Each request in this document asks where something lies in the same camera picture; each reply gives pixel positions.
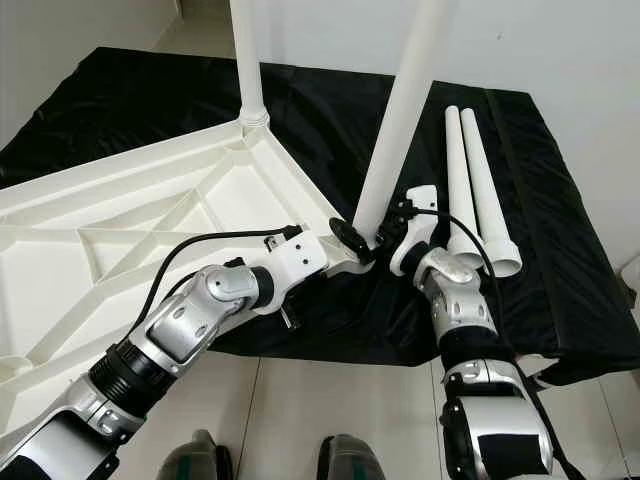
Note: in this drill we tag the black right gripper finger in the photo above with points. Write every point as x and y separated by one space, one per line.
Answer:
350 240

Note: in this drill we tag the white plastic table top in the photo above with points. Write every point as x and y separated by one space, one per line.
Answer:
80 280

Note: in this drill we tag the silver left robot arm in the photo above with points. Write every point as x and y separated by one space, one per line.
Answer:
200 315

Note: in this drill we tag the black table cloth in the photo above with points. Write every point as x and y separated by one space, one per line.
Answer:
570 220

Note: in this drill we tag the grey robot right leg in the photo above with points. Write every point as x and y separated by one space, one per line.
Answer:
352 460

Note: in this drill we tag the grey robot leg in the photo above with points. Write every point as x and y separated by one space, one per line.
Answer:
195 458
352 460

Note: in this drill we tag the grey robot left leg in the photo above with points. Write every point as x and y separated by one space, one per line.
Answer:
195 458

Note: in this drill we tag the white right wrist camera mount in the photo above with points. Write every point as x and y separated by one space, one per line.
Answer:
420 225

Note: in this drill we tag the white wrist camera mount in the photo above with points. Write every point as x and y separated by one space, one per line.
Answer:
420 225
300 258

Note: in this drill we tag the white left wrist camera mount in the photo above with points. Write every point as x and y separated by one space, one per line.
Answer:
300 258

